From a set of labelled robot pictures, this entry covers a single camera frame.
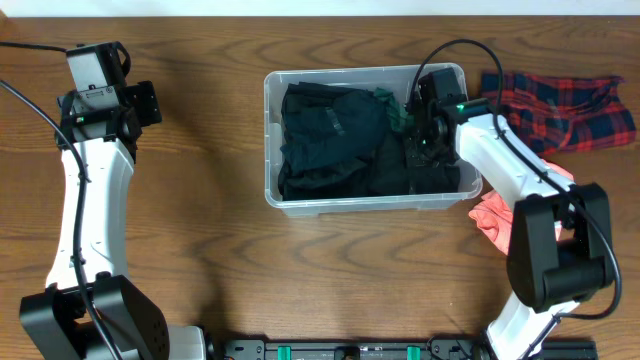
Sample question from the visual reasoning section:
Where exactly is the dark green garment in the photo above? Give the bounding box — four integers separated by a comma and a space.
374, 88, 415, 133

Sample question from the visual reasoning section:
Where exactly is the large black garment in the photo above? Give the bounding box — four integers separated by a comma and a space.
278, 82, 380, 201

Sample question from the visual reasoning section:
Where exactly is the small black cloth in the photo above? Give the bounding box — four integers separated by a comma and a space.
281, 90, 389, 173

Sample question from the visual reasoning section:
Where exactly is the coral pink garment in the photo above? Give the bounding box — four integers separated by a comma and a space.
468, 159, 576, 256

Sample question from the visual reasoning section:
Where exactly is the red navy plaid shirt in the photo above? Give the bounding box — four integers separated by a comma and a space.
481, 72, 637, 155

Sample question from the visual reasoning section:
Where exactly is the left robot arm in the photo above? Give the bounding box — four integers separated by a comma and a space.
19, 81, 207, 359

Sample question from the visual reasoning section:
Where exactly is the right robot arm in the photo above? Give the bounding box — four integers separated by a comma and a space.
407, 95, 621, 359

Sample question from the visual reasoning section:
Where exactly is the clear plastic storage bin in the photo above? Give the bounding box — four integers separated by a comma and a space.
263, 65, 483, 217

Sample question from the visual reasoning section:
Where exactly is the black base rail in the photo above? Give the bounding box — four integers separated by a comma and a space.
207, 338, 600, 360

